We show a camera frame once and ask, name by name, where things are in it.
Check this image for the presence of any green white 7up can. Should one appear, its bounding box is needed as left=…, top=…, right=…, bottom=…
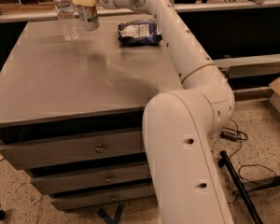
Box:
left=77, top=6, right=99, bottom=31

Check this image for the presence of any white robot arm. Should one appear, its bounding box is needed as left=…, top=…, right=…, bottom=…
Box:
left=74, top=0, right=234, bottom=224

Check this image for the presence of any clear plastic water bottle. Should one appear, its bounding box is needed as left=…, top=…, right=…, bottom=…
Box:
left=53, top=0, right=78, bottom=41

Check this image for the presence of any blue white chip bag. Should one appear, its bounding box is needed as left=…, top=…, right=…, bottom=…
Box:
left=118, top=20, right=162, bottom=46

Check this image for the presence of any wooden shelf ledge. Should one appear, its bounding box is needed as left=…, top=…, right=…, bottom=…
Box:
left=0, top=0, right=280, bottom=23

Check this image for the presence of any grey drawer cabinet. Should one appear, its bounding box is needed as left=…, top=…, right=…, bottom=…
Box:
left=0, top=16, right=181, bottom=200

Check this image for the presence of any top grey drawer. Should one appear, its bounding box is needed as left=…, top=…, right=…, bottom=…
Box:
left=0, top=129, right=143, bottom=170

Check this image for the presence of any grey drawer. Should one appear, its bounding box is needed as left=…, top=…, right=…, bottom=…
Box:
left=50, top=183, right=155, bottom=211
left=31, top=161, right=150, bottom=195
left=0, top=129, right=143, bottom=170

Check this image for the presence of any middle grey drawer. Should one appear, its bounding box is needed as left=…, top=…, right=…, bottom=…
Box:
left=31, top=161, right=150, bottom=195

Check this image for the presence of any black power adapter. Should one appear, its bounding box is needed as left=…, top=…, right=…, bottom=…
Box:
left=220, top=132, right=238, bottom=142

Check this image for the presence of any bottom grey drawer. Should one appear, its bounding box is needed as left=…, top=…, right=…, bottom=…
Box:
left=50, top=183, right=155, bottom=211

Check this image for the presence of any black tripod leg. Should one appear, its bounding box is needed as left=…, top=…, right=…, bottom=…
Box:
left=219, top=151, right=263, bottom=224

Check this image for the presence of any black floor cable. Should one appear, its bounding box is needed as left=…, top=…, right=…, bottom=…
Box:
left=220, top=118, right=278, bottom=204

